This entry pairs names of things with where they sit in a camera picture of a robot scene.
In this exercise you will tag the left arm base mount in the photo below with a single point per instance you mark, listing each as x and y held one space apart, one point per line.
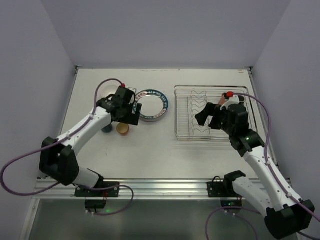
97 199

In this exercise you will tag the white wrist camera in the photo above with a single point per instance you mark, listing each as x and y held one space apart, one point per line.
231 99
130 88

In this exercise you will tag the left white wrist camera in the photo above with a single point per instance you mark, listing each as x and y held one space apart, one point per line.
130 88

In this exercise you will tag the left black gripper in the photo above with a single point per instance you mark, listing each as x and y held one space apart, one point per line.
133 116

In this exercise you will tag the blue mug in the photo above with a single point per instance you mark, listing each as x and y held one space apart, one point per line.
107 129

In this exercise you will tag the orange bowl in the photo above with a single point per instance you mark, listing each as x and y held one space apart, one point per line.
109 89

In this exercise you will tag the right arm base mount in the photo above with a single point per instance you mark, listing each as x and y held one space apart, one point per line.
217 189

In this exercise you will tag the orange mug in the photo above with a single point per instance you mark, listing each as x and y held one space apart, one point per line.
122 129

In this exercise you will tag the pink mug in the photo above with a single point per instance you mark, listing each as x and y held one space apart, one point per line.
222 100

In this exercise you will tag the aluminium mounting rail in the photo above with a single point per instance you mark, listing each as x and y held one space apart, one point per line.
144 189

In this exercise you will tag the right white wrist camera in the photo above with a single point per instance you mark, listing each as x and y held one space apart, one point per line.
231 99

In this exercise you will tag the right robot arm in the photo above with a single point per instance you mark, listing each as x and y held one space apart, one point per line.
284 211

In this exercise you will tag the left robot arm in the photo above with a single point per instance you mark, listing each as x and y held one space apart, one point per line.
58 158

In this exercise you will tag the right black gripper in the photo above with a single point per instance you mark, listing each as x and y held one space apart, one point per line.
215 118

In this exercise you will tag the dark teal plate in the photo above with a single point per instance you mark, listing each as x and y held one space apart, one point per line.
155 105

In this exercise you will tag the black mug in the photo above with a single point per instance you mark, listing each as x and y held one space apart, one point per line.
241 99

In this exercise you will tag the wire dish rack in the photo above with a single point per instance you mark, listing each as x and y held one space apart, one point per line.
190 100

